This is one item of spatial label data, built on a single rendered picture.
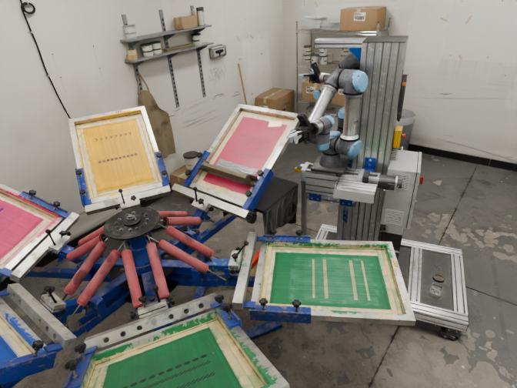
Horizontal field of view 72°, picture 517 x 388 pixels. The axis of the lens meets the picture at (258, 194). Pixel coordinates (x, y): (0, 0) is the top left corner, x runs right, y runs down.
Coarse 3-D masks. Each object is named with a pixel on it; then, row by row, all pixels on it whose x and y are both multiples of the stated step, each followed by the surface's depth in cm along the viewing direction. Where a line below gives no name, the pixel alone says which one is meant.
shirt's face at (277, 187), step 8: (272, 176) 302; (272, 184) 291; (280, 184) 290; (288, 184) 289; (296, 184) 288; (264, 192) 280; (272, 192) 279; (280, 192) 278; (264, 200) 270; (272, 200) 270; (256, 208) 262; (264, 208) 261
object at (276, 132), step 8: (264, 128) 263; (272, 128) 259; (280, 128) 256; (280, 136) 252; (272, 144) 251; (240, 160) 255; (248, 160) 252; (256, 160) 250; (264, 160) 247; (256, 168) 246; (232, 184) 247; (240, 184) 244; (240, 192) 241
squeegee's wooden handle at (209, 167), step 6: (204, 162) 253; (210, 168) 249; (216, 168) 246; (222, 168) 244; (222, 174) 248; (228, 174) 240; (234, 174) 237; (240, 174) 235; (240, 180) 240; (246, 180) 233
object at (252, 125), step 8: (248, 120) 273; (256, 120) 270; (264, 120) 267; (240, 128) 272; (248, 128) 269; (256, 128) 266; (232, 136) 271; (224, 152) 266; (216, 160) 265; (232, 160) 258; (208, 176) 259; (216, 176) 256; (216, 184) 253; (224, 184) 250
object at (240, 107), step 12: (240, 108) 279; (252, 108) 273; (264, 108) 268; (228, 120) 276; (288, 132) 247; (216, 144) 268; (288, 144) 246; (276, 156) 240; (204, 192) 251; (216, 192) 244; (240, 204) 231
